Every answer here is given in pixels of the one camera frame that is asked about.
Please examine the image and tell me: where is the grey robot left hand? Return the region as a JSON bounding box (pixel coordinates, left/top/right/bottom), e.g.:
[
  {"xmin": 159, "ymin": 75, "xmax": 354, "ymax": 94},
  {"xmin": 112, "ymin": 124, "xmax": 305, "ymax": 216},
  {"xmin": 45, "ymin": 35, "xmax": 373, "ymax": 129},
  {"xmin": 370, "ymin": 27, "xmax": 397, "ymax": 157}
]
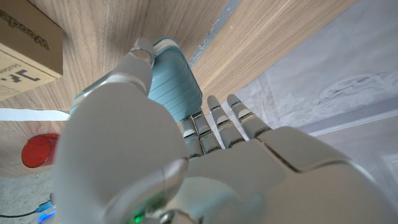
[{"xmin": 54, "ymin": 37, "xmax": 398, "ymax": 224}]

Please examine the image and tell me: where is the blue ribbed case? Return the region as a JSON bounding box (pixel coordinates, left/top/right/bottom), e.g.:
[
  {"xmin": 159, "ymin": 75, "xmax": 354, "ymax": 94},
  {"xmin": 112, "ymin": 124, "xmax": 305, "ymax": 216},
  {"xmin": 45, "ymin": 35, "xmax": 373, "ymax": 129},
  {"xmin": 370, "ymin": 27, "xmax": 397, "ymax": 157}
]
[{"xmin": 70, "ymin": 36, "xmax": 203, "ymax": 124}]

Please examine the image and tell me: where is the white gauze bandage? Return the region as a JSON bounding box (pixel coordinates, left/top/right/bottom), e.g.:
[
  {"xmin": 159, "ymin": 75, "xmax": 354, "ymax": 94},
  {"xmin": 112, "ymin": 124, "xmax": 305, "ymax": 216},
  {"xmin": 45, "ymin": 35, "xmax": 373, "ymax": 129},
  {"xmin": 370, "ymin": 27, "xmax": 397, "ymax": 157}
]
[{"xmin": 0, "ymin": 108, "xmax": 72, "ymax": 122}]

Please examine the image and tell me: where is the red plastic cup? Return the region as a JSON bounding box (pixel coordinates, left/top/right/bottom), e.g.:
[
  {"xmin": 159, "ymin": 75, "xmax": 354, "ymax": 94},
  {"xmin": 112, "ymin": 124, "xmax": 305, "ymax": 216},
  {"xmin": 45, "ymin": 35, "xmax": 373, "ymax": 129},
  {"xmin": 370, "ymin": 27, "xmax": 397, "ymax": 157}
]
[{"xmin": 21, "ymin": 133, "xmax": 60, "ymax": 169}]

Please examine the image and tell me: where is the brown cardboard package box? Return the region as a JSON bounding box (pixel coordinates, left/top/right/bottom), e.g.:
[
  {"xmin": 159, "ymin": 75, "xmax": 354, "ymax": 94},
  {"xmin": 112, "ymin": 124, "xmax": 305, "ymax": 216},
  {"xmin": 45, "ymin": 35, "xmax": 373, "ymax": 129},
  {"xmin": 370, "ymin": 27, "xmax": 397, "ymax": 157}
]
[{"xmin": 0, "ymin": 0, "xmax": 65, "ymax": 102}]

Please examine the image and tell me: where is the grey tape table outline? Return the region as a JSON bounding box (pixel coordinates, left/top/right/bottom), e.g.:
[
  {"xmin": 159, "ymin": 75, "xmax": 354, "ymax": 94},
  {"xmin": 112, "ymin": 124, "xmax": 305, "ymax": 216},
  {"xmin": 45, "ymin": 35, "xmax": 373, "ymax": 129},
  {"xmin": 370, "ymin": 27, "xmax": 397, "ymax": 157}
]
[{"xmin": 188, "ymin": 0, "xmax": 242, "ymax": 68}]

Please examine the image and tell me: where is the black cable blue plug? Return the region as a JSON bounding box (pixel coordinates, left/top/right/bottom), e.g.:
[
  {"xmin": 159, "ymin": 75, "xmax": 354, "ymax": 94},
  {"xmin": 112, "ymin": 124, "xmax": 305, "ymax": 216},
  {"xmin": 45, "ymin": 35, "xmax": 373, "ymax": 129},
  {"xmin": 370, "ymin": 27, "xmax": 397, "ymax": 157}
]
[{"xmin": 0, "ymin": 192, "xmax": 57, "ymax": 219}]

